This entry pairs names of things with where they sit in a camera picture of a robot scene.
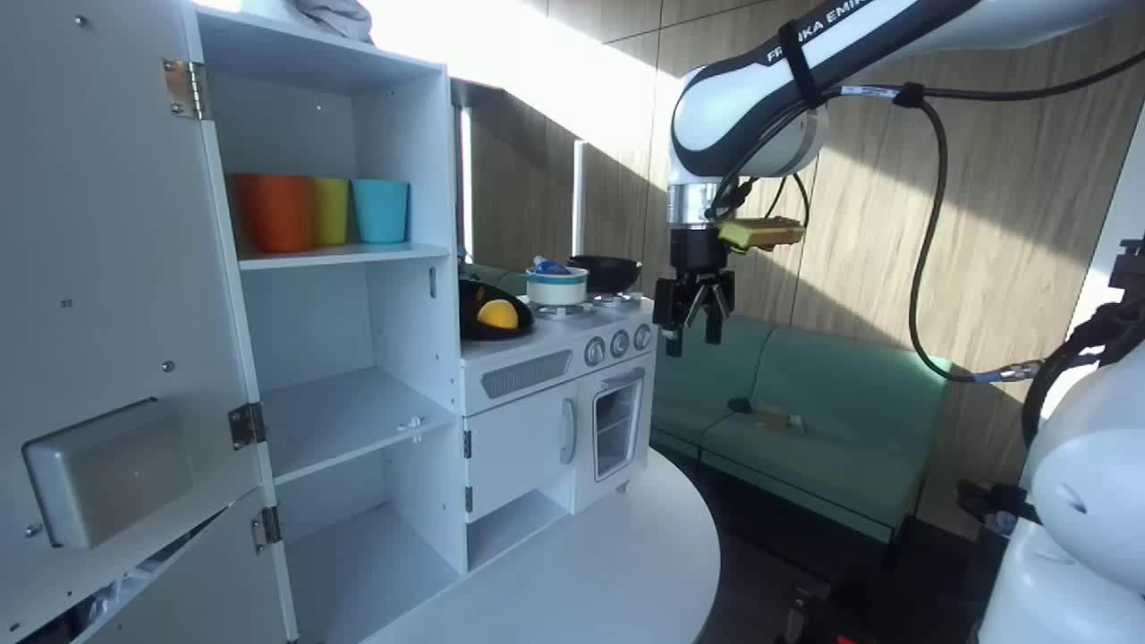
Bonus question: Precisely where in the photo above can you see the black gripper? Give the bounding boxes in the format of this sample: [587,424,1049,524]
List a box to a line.
[655,225,734,356]

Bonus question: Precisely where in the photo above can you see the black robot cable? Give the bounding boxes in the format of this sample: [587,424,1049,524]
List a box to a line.
[837,46,1145,386]

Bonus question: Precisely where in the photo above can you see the wrist camera with yellow mount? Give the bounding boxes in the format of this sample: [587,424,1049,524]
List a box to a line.
[717,216,804,251]

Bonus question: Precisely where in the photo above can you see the green sofa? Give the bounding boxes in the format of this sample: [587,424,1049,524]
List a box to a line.
[653,313,946,544]

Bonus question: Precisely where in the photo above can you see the black bowl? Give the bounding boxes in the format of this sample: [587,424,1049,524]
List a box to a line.
[457,278,535,340]
[574,255,642,294]

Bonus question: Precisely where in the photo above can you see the orange cup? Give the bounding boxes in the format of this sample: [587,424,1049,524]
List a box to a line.
[233,175,315,255]

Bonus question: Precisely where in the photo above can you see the round white table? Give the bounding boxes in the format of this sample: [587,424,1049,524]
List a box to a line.
[368,451,725,644]

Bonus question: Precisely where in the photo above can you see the white shelf cabinet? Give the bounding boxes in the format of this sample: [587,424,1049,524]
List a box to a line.
[199,11,467,644]

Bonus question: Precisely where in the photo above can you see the white toy kitchen stove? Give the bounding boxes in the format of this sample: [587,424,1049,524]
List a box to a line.
[463,294,658,567]

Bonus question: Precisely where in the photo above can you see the white cabinet door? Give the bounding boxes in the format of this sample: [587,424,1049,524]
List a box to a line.
[0,0,286,644]

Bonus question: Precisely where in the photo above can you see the yellow-green cup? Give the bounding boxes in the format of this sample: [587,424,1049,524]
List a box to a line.
[315,177,349,245]

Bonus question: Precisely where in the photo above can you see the blue cup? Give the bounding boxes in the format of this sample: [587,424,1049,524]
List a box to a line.
[350,177,408,243]

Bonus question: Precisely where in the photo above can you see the yellow toy ball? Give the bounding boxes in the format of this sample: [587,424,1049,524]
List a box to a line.
[476,295,518,331]

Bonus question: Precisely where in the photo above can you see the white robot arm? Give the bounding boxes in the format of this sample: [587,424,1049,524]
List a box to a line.
[655,0,1145,644]

